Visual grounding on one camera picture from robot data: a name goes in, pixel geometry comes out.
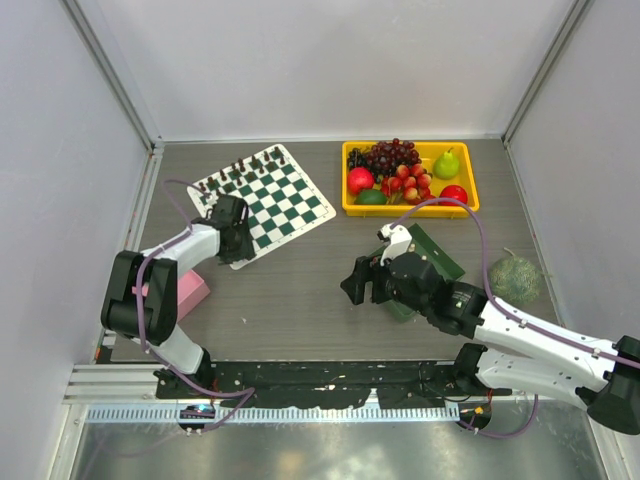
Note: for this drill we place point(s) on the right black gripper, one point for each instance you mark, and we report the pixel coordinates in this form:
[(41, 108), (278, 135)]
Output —
[(355, 284)]

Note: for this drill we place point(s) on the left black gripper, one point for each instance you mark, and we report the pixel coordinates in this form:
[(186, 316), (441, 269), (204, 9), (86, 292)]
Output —
[(244, 251)]

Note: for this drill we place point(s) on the green white chess board mat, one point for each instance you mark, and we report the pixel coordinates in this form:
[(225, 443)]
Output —
[(283, 201)]

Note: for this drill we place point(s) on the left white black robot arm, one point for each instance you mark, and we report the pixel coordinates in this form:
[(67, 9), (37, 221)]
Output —
[(141, 300)]

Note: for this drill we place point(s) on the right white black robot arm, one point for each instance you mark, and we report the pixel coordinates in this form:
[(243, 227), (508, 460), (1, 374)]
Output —
[(507, 348)]

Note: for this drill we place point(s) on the dark green piece tray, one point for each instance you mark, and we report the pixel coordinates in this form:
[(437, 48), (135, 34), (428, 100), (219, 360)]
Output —
[(428, 250)]

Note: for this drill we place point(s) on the pink box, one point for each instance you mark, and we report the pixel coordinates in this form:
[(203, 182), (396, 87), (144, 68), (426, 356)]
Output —
[(190, 291)]

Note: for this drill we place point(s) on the green lime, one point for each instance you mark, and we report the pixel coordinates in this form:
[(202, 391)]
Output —
[(371, 197)]

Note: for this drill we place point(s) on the red apple left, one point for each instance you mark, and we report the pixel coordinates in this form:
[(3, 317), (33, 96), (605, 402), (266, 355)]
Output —
[(359, 179)]

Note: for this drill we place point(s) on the red apple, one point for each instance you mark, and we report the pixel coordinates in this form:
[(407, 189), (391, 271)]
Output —
[(453, 195), (359, 179)]

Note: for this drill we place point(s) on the yellow plastic fruit tray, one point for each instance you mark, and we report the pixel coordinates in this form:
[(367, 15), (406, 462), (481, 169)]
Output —
[(429, 151)]

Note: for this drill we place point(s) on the red cherry bunch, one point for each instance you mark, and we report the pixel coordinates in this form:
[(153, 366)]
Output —
[(409, 185)]

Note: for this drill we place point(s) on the black grape bunch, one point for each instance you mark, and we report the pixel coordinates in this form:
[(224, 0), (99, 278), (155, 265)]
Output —
[(357, 158)]

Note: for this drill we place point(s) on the dark purple grape bunch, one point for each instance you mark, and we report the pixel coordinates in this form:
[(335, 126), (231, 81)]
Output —
[(384, 157)]

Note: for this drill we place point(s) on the red apple right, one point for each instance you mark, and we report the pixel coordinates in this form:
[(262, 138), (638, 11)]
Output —
[(453, 195)]

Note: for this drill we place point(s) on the green pear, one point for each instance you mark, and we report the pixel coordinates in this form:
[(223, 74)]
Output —
[(447, 165)]

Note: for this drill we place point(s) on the green netted melon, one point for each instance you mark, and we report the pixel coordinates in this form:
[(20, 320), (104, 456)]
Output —
[(515, 279)]

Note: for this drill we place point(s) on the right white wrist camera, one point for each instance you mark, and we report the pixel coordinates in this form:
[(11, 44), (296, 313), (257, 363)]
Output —
[(397, 240)]

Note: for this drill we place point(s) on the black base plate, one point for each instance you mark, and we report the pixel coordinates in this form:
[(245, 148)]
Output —
[(343, 384)]

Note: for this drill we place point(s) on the white slotted cable duct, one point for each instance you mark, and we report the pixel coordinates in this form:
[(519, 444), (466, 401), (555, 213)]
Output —
[(201, 413)]

